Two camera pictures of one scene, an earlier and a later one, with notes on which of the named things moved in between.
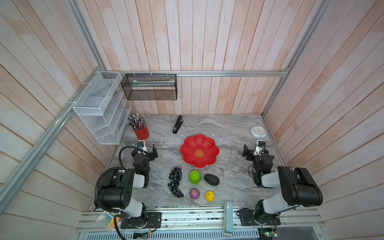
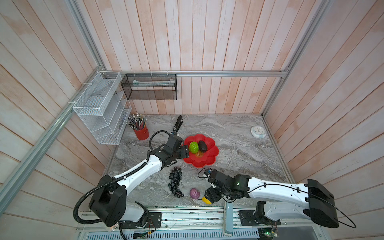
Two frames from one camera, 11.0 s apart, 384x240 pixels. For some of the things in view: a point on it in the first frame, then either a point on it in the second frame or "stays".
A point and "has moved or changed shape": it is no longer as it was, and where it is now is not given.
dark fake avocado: x=211 y=179 has moved or changed shape
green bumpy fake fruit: x=195 y=177 -> x=193 y=147
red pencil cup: x=143 y=134 stays
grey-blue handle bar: x=228 y=218 stays
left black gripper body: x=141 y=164 -> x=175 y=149
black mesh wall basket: x=150 y=86 stays
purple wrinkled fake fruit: x=194 y=193 stays
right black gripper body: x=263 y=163 -> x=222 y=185
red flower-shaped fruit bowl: x=199 y=150 stays
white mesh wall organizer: x=104 y=109 stays
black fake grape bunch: x=175 y=177 stays
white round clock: x=258 y=132 stays
